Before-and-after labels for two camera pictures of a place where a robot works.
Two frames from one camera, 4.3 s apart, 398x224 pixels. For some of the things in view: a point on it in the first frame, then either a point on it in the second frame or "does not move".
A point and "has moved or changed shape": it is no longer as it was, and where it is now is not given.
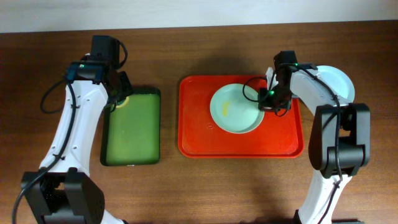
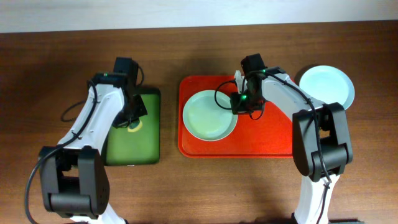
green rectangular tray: (131, 130) does not move
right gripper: (265, 103) → (237, 107)
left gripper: (121, 88) → (134, 112)
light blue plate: (338, 81) does not move
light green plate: (232, 112) has moved or changed shape
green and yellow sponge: (124, 104) has moved or changed shape
